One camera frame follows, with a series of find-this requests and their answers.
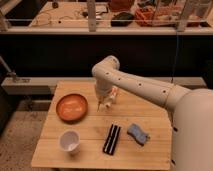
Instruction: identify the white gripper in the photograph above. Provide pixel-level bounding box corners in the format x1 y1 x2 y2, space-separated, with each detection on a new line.
95 86 113 109

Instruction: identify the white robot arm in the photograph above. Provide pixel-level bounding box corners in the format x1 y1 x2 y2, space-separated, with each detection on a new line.
92 56 213 171

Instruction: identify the orange ceramic bowl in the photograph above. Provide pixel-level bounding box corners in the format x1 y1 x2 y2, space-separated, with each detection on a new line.
56 94 88 122

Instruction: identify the black bowl on shelf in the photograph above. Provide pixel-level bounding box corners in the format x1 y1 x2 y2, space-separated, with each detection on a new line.
110 12 134 27

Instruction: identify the blue folded cloth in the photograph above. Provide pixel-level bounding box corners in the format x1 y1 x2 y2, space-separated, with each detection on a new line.
127 124 150 146

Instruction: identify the wooden table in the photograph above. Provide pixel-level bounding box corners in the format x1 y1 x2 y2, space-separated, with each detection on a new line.
31 82 172 171

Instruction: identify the black rectangular remote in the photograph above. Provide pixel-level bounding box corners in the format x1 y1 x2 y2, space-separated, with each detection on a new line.
102 124 121 155

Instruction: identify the white paper cup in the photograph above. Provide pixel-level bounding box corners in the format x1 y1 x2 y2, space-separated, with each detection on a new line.
59 130 80 155

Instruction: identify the orange crate on shelf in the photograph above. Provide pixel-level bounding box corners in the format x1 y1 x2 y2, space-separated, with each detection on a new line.
134 6 201 28

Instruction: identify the blue hanging cable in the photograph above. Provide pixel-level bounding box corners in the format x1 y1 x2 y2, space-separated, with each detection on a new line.
170 32 181 84

